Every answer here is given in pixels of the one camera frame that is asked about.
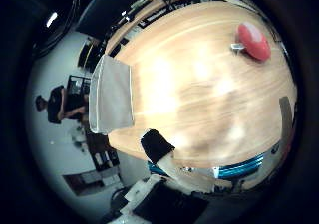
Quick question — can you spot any red plush toy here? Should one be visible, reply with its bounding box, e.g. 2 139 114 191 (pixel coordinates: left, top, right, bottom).
236 22 272 62

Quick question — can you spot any white plastic container bin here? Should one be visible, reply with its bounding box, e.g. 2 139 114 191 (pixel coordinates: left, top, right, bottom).
88 54 135 135

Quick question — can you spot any dark wooden shelf cabinet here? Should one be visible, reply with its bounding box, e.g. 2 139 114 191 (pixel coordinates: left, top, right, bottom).
85 127 122 172

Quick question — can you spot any person in black shirt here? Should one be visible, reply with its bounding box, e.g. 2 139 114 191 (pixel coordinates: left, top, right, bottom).
35 84 90 125

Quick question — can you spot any small white tag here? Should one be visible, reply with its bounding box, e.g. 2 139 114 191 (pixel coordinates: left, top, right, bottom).
230 42 246 53

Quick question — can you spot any large black screen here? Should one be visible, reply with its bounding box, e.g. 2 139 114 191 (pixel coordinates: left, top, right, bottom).
75 0 141 41

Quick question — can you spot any blue metal rail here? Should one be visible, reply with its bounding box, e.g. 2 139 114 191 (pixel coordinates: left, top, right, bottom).
214 153 265 180

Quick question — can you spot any black wire rack cart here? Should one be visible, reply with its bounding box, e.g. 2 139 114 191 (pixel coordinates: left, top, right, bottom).
66 74 92 100

